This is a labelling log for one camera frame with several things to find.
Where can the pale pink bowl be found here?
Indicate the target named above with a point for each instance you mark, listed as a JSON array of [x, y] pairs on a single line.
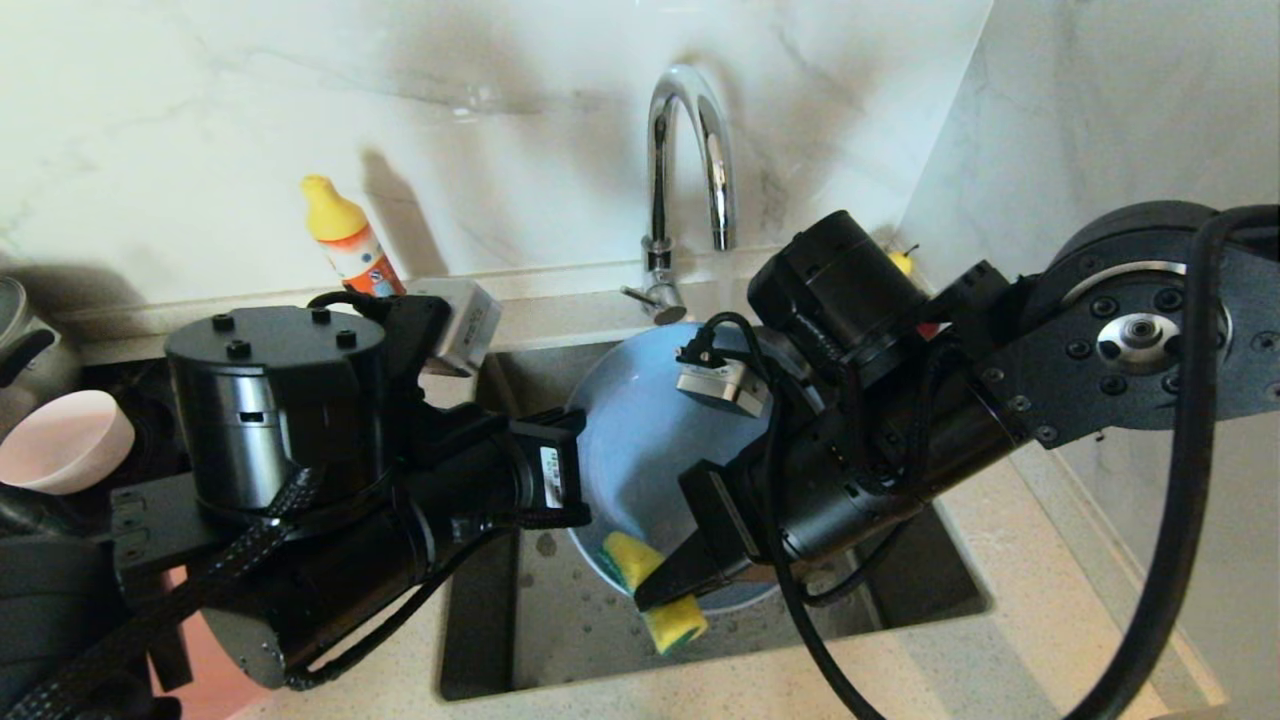
[[60, 445]]

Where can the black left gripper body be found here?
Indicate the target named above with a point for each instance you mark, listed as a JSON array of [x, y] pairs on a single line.
[[545, 470]]

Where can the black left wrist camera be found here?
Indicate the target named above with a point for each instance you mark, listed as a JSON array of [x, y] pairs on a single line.
[[465, 320]]

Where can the stainless steel sink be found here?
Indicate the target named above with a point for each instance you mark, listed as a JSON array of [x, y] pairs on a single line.
[[560, 640]]

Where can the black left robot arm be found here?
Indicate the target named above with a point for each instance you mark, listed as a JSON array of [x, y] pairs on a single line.
[[270, 430]]

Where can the yellow pear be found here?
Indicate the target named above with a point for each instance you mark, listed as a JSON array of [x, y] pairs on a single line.
[[902, 262]]

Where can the pink plate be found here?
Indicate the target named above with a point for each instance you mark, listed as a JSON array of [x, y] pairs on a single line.
[[200, 660]]

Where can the orange dish soap bottle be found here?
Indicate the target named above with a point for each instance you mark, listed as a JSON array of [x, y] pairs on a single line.
[[350, 245]]

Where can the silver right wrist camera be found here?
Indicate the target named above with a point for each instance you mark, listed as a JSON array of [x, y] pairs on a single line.
[[722, 385]]

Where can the chrome gooseneck faucet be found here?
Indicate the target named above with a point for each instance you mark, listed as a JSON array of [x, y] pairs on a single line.
[[657, 180]]

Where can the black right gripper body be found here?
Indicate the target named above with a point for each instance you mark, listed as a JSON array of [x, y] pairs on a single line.
[[725, 520]]

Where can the blue grey plate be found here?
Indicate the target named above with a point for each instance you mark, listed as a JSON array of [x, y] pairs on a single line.
[[640, 440]]

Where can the yellow green sponge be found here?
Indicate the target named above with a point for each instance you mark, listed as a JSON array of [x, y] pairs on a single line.
[[680, 620]]

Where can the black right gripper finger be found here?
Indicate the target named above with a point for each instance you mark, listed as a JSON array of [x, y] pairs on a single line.
[[675, 575]]

